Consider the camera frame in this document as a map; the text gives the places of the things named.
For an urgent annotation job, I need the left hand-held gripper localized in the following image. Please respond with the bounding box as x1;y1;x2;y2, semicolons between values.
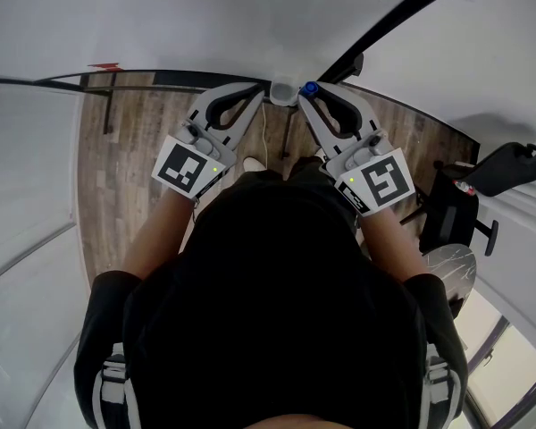
150;81;266;203

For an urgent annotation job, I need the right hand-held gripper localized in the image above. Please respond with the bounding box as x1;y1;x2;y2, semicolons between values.
297;81;417;218

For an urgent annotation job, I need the small blue cap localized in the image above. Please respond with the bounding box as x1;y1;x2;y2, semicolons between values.
298;80;320;101

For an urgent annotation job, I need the person's right forearm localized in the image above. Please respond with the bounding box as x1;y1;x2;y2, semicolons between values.
360;203;431;284

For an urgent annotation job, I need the person's left forearm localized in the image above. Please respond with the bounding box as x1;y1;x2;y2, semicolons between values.
121;191;198;282

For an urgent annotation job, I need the white round container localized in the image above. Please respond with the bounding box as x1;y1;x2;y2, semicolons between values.
269;74;300;107

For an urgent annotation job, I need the thin dark pole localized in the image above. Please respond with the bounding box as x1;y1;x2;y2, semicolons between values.
280;106;292;161

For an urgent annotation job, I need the red-capped bottle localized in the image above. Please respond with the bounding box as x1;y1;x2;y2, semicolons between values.
452;178;477;197

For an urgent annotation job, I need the black office chair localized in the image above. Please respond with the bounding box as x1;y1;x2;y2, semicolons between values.
399;160;501;259

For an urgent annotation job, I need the black curved headrest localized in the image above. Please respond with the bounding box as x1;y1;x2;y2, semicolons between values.
463;141;536;198

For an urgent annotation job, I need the round marble table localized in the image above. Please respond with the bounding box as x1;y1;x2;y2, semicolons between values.
421;243;479;304

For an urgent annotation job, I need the person in dark shirt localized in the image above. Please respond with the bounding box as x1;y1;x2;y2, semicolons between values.
72;167;471;429

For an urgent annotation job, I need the dark-framed window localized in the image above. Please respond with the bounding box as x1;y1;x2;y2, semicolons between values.
465;314;536;429

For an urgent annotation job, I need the thin white cable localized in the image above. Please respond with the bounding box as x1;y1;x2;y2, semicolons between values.
259;102;271;170

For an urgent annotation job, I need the dark metal bracket bar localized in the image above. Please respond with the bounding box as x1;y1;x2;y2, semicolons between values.
81;72;207;135

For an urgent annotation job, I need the grey shoulder strap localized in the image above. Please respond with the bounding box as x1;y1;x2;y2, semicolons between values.
92;343;142;429
421;345;464;429

